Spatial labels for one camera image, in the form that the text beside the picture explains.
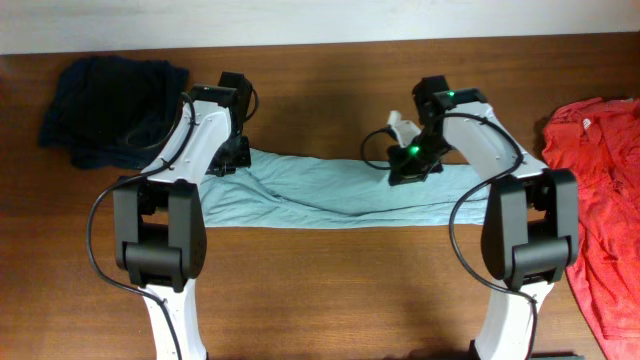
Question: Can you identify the light blue t-shirt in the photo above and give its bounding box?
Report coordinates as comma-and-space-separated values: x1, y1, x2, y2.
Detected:
199, 149, 488, 229

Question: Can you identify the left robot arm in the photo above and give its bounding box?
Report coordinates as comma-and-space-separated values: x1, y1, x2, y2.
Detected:
113, 72, 258, 359

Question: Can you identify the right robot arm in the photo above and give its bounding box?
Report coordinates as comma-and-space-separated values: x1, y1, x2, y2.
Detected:
387, 75, 579, 360

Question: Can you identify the folded dark navy garment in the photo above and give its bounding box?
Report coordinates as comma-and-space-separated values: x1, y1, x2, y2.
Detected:
38, 56, 189, 170

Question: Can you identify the red t-shirt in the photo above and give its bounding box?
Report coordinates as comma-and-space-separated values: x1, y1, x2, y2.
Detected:
542, 98, 639, 359

